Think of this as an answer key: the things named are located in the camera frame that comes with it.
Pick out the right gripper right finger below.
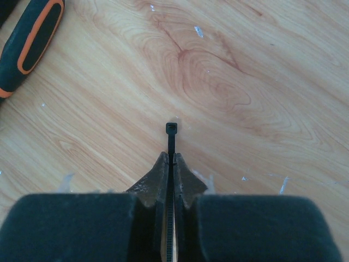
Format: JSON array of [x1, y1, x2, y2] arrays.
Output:
[[173, 153, 342, 261]]

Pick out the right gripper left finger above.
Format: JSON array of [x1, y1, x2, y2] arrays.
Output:
[[1, 153, 169, 261]]

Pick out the black zip tie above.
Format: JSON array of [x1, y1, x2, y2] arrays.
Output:
[[166, 122, 177, 262]]

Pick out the orange black pliers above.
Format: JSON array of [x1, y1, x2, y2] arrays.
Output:
[[1, 1, 65, 103]]

